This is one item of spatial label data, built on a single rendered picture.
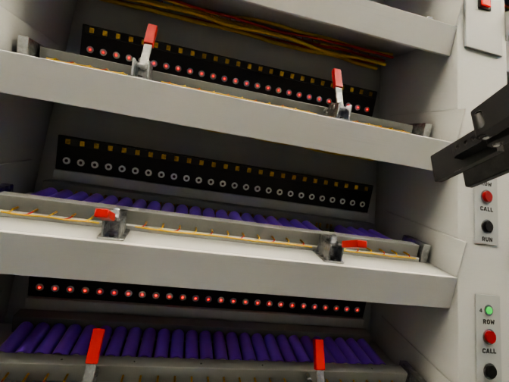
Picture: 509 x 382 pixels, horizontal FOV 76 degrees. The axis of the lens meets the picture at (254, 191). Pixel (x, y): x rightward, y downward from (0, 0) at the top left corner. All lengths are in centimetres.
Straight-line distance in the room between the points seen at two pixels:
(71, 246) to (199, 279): 14
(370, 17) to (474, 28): 18
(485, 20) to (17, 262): 72
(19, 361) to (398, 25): 67
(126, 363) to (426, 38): 62
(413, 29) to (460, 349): 46
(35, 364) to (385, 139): 51
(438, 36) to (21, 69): 57
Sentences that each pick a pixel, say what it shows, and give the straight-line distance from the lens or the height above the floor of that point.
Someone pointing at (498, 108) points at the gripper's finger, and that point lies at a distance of 30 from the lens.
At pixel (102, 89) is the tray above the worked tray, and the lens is 43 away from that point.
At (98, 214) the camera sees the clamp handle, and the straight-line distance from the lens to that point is 33.
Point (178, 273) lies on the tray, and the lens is 39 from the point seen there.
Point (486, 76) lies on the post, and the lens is 65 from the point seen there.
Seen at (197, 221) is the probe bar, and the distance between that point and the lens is 43.
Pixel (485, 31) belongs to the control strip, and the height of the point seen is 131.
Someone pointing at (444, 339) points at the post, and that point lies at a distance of 56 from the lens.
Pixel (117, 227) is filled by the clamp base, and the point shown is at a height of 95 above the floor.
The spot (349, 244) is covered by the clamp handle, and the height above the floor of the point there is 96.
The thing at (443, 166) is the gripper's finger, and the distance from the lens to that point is 37.
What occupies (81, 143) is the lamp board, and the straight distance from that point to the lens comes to 58.
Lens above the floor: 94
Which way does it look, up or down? 10 degrees up
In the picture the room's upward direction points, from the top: 6 degrees clockwise
